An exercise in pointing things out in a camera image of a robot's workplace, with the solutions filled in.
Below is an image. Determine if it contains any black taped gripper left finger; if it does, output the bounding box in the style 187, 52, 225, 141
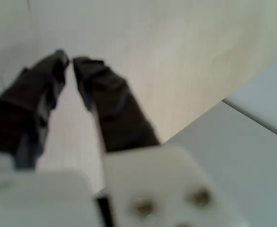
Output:
0, 49, 70, 170

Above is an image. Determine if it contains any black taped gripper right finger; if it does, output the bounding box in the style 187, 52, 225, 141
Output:
72, 56, 162, 154

